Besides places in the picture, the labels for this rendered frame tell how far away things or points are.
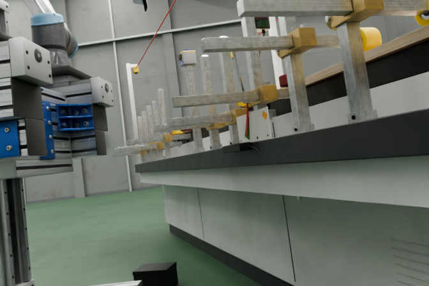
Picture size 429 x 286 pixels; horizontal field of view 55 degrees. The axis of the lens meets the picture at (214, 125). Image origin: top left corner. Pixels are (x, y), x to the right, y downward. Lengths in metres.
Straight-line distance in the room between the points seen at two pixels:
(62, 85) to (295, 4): 0.94
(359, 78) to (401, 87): 0.23
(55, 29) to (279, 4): 0.98
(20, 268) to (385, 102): 1.17
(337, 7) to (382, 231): 0.67
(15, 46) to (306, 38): 0.71
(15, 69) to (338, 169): 0.79
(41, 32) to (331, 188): 1.12
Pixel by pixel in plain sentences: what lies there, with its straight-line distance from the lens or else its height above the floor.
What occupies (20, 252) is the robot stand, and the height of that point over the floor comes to 0.45.
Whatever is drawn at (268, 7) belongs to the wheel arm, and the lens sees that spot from 0.84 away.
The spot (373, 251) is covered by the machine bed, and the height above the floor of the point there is 0.33.
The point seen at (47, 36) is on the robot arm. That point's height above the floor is 1.17.
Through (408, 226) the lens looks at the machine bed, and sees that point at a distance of 1.22.
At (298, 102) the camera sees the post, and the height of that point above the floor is 0.78.
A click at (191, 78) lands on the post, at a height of 1.08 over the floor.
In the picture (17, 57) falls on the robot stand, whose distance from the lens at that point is 1.05.
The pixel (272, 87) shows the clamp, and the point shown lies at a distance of 1.33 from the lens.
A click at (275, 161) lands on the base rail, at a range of 1.25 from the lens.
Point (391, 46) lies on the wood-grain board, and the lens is 1.16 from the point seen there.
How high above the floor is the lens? 0.66
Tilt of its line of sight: 5 degrees up
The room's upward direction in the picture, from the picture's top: 7 degrees counter-clockwise
